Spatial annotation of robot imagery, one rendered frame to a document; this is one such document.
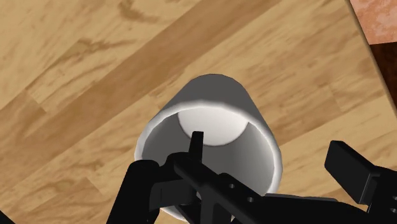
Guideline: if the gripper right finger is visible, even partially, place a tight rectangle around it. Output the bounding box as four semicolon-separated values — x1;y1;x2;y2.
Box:
324;140;397;224

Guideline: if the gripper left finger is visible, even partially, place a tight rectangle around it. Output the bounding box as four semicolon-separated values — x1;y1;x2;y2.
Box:
106;130;274;224

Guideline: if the white cup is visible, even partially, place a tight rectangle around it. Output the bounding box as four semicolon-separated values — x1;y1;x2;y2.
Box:
134;73;284;223

